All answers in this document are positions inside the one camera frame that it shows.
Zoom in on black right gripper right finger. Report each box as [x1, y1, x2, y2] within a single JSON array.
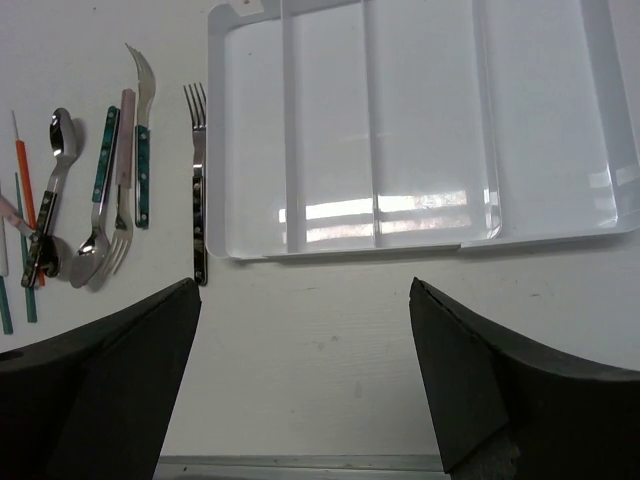
[[409, 279, 639, 479]]

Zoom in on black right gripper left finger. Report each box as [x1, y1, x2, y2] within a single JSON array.
[[1, 278, 201, 479]]

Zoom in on pink handle spoon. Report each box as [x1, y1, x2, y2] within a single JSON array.
[[1, 196, 65, 285]]

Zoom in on green handle spoon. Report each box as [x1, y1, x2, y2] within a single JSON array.
[[70, 106, 120, 289]]

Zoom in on dark marbled handle spoon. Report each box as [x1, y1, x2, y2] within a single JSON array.
[[21, 108, 80, 288]]

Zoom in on pink handle fork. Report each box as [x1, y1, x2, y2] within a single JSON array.
[[109, 89, 135, 274]]

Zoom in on dark marbled handle fork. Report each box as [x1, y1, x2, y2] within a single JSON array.
[[183, 82, 208, 286]]

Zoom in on green handle fork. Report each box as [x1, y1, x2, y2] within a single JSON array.
[[126, 44, 156, 230]]

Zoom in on teal chopstick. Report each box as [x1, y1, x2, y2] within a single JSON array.
[[0, 277, 14, 335], [14, 173, 38, 323]]

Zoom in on white chopstick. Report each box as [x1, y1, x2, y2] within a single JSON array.
[[0, 218, 9, 277]]

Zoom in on orange chopstick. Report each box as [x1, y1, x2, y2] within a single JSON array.
[[11, 110, 46, 287]]

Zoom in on white cutlery tray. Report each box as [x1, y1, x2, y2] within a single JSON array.
[[206, 1, 639, 261]]

